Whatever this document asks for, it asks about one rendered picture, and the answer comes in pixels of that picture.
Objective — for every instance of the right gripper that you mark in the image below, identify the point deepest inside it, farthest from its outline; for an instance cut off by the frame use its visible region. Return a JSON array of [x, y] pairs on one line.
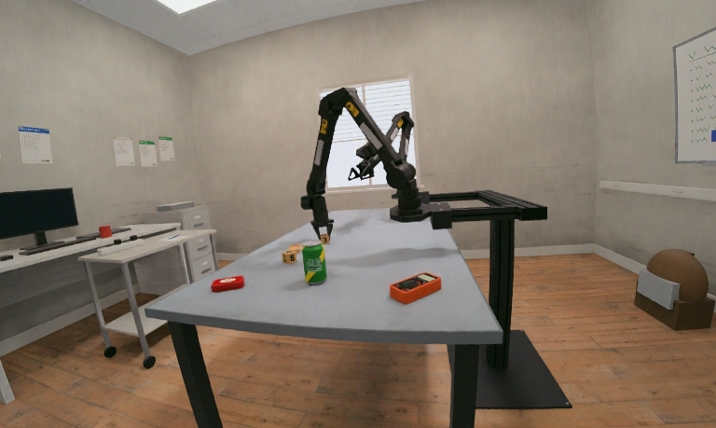
[[364, 170]]

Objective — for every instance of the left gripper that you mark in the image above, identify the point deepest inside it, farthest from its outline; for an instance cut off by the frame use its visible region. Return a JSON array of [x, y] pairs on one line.
[[321, 221]]

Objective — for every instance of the orange digital multimeter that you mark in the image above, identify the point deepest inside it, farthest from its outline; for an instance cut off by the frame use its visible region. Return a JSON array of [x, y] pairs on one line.
[[415, 287]]

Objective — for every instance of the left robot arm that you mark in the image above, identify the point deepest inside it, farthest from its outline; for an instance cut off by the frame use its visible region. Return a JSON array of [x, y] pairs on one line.
[[397, 177]]

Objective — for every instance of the red mint tin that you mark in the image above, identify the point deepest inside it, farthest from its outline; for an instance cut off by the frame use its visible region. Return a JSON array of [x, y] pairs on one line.
[[226, 284]]

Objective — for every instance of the green and yellow drink can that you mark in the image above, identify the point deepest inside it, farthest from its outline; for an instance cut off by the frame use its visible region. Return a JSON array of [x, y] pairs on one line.
[[314, 262]]

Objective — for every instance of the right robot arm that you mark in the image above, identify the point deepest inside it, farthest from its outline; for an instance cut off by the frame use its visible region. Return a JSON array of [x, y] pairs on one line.
[[366, 151]]

